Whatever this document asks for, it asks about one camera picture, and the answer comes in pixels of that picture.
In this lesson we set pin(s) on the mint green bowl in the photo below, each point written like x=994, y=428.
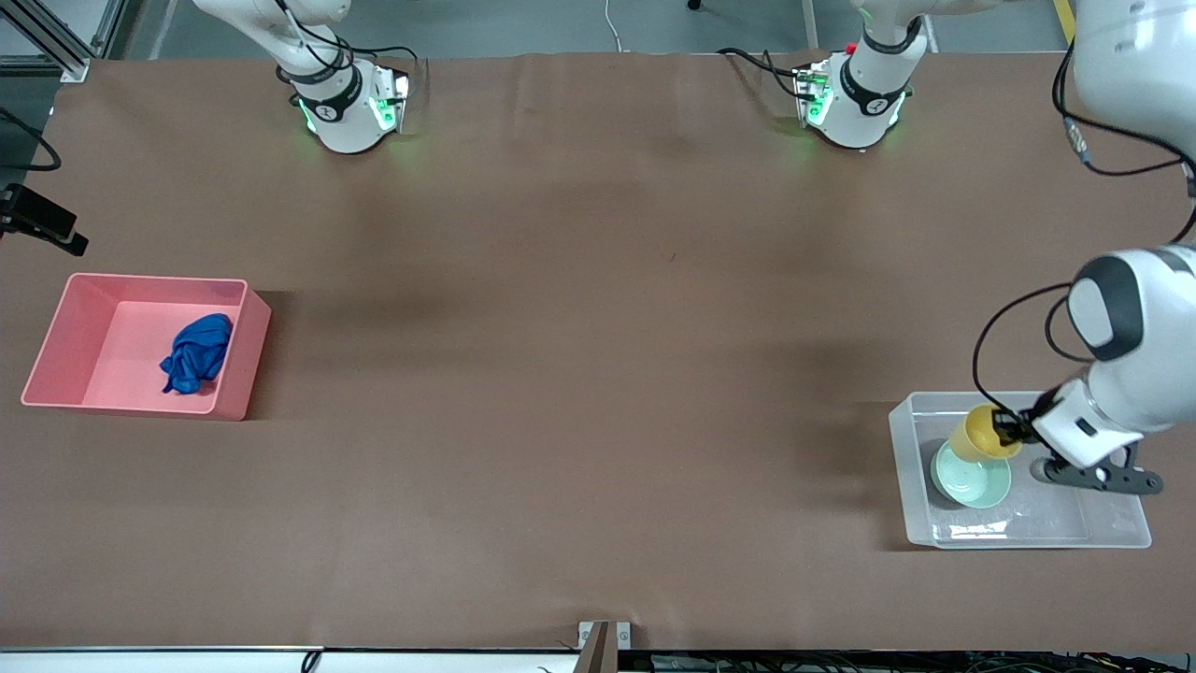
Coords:
x=972, y=481

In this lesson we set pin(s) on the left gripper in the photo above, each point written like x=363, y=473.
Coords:
x=1016, y=428

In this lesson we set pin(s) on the aluminium frame post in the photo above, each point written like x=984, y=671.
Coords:
x=65, y=42

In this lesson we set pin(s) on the blue cloth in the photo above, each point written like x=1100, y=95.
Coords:
x=198, y=353

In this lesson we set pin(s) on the metal table edge bracket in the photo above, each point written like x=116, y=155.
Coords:
x=604, y=645

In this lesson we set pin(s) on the brown table cover sheet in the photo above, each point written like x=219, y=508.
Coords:
x=598, y=234

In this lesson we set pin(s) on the pink plastic bin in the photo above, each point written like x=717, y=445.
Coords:
x=121, y=346

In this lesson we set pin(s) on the clear plastic box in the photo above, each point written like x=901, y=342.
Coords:
x=1046, y=523

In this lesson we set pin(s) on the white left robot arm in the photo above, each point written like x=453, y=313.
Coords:
x=1140, y=346

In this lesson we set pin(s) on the yellow plastic cup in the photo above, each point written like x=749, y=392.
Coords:
x=976, y=435

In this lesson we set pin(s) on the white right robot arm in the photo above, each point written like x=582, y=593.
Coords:
x=341, y=117

